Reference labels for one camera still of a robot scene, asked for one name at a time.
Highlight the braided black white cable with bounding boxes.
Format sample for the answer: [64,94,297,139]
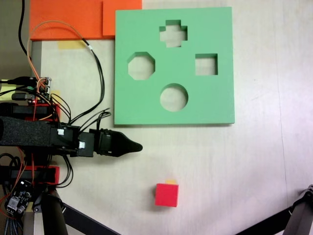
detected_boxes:
[3,216,24,235]

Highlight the small black power circuit board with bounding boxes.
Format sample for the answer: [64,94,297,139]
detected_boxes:
[4,180,34,218]

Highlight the large orange foam block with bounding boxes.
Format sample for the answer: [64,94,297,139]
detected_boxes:
[29,0,104,41]

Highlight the yellow tape beside controller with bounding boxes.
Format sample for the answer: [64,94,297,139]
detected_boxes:
[50,90,62,105]

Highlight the green shape sorting board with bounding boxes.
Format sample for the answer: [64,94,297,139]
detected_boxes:
[113,6,236,127]

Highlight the black base wire loop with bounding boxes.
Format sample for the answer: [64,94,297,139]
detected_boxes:
[56,155,74,188]

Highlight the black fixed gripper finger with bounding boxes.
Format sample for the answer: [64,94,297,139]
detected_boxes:
[112,131,143,158]

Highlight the black gripper servo wire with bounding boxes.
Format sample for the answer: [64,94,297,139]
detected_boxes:
[96,111,111,132]

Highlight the black tripod leg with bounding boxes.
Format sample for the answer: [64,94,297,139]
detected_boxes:
[33,188,120,235]
[234,185,313,235]

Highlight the thin orange wire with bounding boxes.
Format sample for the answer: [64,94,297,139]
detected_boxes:
[26,20,86,90]

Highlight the red and black table clamp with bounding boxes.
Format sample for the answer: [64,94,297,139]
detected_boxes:
[0,165,61,186]
[0,102,61,122]

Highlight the red square block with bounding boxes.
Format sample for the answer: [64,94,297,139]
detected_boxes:
[154,183,179,208]

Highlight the wide yellow tape strip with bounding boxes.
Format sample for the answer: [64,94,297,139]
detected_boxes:
[58,41,86,50]

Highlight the yellow sticky note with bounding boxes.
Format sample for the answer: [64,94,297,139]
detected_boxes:
[0,83,18,101]

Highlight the motor controller circuit board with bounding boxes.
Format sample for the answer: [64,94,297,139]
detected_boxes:
[29,76,53,102]

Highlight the grey metal post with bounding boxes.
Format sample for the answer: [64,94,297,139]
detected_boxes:
[31,41,43,77]

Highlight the black wrist servo wire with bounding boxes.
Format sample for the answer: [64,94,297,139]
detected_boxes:
[78,107,111,129]

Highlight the thick black cable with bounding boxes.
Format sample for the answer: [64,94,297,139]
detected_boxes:
[19,0,28,56]

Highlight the black usb cable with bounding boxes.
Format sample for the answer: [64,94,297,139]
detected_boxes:
[0,76,32,86]

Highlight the black wire with white tag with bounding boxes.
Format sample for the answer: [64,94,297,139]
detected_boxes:
[69,38,106,125]

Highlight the black power plug cable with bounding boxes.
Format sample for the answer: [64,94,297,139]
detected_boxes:
[0,92,34,101]

